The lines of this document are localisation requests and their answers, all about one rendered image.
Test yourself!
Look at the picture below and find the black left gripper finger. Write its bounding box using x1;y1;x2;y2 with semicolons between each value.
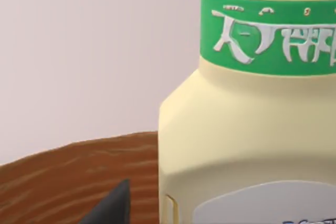
79;178;131;224

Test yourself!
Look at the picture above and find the cream bottle with green band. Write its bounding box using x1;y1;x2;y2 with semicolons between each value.
158;0;336;224

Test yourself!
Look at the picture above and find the brown wooden coaster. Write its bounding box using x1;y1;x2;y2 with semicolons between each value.
0;130;161;224

